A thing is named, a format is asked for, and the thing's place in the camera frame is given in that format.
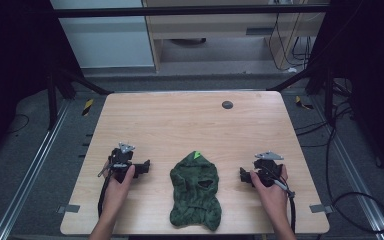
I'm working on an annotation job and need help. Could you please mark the white cabinet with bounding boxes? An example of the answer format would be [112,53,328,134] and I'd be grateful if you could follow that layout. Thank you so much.
[49,0,156,70]

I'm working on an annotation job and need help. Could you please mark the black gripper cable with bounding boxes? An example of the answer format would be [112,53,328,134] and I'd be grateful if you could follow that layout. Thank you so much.
[97,171,114,219]
[270,176,298,234]

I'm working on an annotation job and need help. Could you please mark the person's right hand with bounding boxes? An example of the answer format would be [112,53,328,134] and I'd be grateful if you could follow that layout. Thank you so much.
[249,164,290,221]

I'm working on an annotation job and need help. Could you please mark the yellow black hazard tape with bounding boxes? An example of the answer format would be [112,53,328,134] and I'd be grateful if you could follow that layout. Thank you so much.
[81,98,95,117]
[294,95,315,111]

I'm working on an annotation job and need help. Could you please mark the black metal stand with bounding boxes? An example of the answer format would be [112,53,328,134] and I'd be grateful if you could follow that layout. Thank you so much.
[45,63,114,132]
[267,59,336,125]

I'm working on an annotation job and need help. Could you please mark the light wooden desk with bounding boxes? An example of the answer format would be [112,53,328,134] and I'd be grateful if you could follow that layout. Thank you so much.
[141,0,330,72]

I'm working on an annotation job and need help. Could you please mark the aluminium floor rail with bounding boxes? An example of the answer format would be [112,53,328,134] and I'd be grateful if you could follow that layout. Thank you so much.
[309,96,384,240]
[0,99,72,240]

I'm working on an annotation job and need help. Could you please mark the black hanging desk cables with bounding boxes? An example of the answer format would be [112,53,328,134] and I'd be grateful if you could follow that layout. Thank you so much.
[267,0,314,72]

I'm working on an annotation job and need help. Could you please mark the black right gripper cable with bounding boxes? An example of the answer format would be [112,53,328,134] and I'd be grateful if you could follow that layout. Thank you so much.
[270,176,298,234]

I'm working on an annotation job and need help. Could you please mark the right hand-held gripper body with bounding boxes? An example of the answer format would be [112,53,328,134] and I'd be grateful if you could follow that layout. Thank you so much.
[252,150,286,188]

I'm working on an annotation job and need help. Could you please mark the black horizontal frame bar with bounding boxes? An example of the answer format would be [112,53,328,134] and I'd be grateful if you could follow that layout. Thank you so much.
[51,4,332,19]

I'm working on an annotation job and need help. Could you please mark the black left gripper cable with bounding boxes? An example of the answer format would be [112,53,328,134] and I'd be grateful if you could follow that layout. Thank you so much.
[97,171,114,219]

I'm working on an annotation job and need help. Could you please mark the grey tape strip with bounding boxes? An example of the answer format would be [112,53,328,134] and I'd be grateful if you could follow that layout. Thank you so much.
[309,203,334,215]
[56,203,81,215]

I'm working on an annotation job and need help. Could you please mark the green knitted pet garment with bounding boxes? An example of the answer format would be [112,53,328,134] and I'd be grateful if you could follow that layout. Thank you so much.
[168,150,223,232]

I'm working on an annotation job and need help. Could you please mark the black floor cable loop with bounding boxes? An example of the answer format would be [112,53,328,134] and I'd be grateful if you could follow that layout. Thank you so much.
[325,99,384,235]

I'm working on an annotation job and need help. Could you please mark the person's left hand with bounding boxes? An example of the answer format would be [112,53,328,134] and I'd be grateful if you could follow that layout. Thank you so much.
[101,160,136,218]

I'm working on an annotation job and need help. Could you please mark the black curtain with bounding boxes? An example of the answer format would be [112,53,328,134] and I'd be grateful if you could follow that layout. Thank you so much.
[0,0,84,168]
[305,0,384,188]

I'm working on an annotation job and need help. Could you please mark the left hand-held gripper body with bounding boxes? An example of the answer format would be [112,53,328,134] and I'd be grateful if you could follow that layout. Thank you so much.
[97,142,139,184]

